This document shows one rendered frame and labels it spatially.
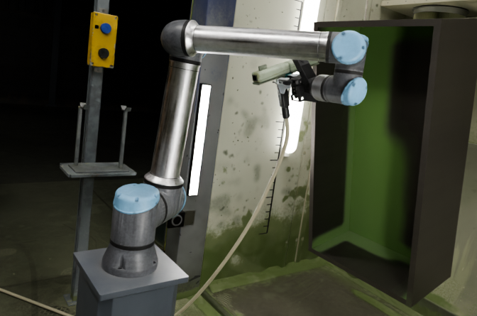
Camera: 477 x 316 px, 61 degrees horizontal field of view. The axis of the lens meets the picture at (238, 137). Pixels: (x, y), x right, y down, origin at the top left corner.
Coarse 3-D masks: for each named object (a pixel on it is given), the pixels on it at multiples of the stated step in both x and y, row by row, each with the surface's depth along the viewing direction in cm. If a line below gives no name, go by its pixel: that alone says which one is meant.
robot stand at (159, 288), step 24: (96, 264) 139; (168, 264) 146; (96, 288) 125; (120, 288) 126; (144, 288) 130; (168, 288) 137; (96, 312) 128; (120, 312) 128; (144, 312) 133; (168, 312) 139
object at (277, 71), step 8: (280, 64) 153; (288, 64) 153; (312, 64) 160; (256, 72) 147; (264, 72) 147; (272, 72) 149; (280, 72) 151; (288, 72) 154; (256, 80) 147; (264, 80) 148; (272, 80) 150; (280, 96) 156; (288, 96) 157; (280, 104) 158; (288, 104) 158; (288, 112) 158
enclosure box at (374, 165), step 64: (320, 64) 198; (384, 64) 203; (448, 64) 153; (320, 128) 208; (384, 128) 210; (448, 128) 164; (320, 192) 218; (384, 192) 217; (448, 192) 176; (320, 256) 215; (384, 256) 214; (448, 256) 189
